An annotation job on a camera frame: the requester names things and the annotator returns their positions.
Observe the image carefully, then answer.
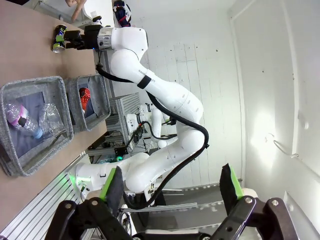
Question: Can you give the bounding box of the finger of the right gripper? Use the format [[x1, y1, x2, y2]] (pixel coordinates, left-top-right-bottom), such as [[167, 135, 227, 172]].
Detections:
[[56, 29, 82, 42], [67, 39, 85, 51]]

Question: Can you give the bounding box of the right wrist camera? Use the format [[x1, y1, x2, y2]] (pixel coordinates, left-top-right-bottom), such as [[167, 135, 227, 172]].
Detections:
[[91, 15, 104, 27]]

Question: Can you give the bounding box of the crushed clear plastic cup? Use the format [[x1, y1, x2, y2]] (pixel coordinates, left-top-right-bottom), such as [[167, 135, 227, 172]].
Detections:
[[38, 102, 68, 141]]

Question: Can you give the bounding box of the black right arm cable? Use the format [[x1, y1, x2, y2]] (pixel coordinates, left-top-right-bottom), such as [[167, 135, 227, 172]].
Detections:
[[95, 63, 210, 211]]

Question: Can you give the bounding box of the crushed red soda can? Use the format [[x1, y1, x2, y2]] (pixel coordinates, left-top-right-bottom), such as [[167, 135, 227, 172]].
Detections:
[[78, 86, 92, 114]]

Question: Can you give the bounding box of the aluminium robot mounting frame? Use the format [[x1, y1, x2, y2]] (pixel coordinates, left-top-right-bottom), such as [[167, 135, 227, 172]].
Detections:
[[0, 172, 85, 240]]

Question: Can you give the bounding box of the grey fabric basket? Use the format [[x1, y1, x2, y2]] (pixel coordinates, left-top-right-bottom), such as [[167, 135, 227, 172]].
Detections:
[[65, 74, 112, 134], [0, 75, 75, 178]]

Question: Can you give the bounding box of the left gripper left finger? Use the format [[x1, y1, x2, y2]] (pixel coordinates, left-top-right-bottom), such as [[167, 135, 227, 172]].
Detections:
[[46, 166, 133, 240]]

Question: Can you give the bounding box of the navy red white jacket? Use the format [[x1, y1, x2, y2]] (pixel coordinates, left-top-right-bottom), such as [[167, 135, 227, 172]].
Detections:
[[112, 0, 133, 28]]

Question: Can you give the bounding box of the dark blue soda can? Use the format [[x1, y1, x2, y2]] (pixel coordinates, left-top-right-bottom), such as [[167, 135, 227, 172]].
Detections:
[[51, 24, 68, 54]]

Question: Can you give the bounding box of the person's left hand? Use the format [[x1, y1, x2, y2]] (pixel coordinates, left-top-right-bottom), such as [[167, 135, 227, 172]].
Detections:
[[65, 0, 87, 23]]

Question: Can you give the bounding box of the pink-label water bottle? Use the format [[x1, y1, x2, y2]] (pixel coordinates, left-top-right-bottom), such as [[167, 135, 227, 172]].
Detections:
[[4, 103, 43, 140]]

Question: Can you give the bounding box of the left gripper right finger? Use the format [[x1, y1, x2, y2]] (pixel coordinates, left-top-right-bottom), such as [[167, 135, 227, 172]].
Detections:
[[212, 163, 300, 240]]

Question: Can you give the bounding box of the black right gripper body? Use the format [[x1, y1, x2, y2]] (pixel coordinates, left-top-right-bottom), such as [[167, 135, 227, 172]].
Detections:
[[79, 24, 100, 50]]

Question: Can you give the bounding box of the black controller box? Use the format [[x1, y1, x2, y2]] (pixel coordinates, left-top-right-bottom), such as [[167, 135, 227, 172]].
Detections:
[[114, 147, 129, 158]]

